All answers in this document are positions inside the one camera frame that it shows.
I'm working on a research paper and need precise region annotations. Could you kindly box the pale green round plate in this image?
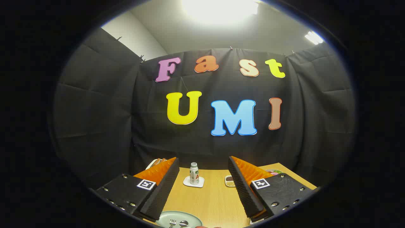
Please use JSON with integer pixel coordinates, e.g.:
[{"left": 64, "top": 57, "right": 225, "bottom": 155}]
[{"left": 156, "top": 211, "right": 203, "bottom": 228}]

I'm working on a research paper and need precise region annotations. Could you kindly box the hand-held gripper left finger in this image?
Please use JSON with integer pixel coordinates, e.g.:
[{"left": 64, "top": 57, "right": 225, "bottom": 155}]
[{"left": 95, "top": 157, "right": 180, "bottom": 223}]

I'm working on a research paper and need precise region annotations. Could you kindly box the white square coaster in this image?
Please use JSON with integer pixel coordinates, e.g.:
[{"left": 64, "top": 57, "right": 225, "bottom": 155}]
[{"left": 183, "top": 176, "right": 205, "bottom": 188}]

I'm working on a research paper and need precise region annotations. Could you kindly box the small clear drink bottle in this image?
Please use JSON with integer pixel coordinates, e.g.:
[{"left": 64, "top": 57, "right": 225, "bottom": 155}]
[{"left": 190, "top": 162, "right": 200, "bottom": 185}]

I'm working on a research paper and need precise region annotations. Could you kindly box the small ceiling light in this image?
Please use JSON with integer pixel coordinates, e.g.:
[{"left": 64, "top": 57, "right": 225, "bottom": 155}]
[{"left": 304, "top": 31, "right": 324, "bottom": 45}]

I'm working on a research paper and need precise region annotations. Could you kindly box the large ceiling light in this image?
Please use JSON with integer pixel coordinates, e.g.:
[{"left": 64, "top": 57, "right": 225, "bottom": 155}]
[{"left": 182, "top": 0, "right": 259, "bottom": 25}]

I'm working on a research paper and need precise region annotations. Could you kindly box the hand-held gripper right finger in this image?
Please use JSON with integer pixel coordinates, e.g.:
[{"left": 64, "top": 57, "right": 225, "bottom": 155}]
[{"left": 228, "top": 156, "right": 318, "bottom": 223}]

